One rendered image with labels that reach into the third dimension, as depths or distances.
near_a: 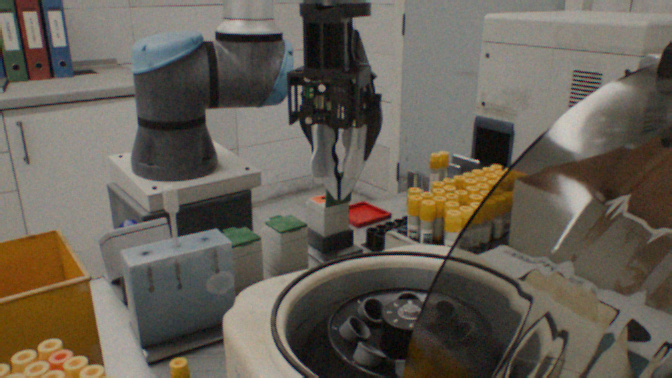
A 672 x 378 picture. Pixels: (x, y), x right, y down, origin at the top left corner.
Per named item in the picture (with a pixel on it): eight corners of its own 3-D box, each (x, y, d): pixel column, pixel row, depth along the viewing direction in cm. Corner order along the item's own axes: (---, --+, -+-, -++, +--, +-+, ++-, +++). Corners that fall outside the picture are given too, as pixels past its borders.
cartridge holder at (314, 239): (325, 235, 82) (325, 212, 80) (362, 258, 75) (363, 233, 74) (293, 244, 79) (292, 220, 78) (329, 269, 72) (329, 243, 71)
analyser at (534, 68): (554, 157, 119) (574, 10, 109) (691, 192, 99) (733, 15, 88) (457, 185, 102) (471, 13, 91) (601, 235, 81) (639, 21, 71)
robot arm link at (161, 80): (134, 105, 100) (127, 27, 94) (210, 102, 104) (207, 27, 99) (136, 124, 90) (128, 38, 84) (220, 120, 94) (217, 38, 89)
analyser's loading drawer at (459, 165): (486, 170, 104) (488, 143, 102) (516, 179, 99) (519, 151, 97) (406, 193, 92) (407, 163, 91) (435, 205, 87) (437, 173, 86)
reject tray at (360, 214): (363, 205, 93) (364, 200, 93) (391, 217, 88) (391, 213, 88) (331, 214, 89) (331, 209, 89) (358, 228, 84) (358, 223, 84)
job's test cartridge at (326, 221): (329, 232, 79) (329, 190, 77) (349, 244, 76) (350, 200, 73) (305, 239, 77) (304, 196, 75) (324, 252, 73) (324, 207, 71)
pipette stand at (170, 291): (218, 303, 64) (211, 223, 60) (243, 333, 58) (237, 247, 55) (129, 329, 59) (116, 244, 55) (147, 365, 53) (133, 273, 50)
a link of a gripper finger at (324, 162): (300, 211, 60) (298, 127, 57) (316, 193, 66) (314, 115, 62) (328, 214, 59) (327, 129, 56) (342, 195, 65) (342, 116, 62)
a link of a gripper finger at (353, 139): (328, 214, 59) (327, 129, 56) (342, 195, 65) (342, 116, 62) (357, 217, 59) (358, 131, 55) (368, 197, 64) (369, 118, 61)
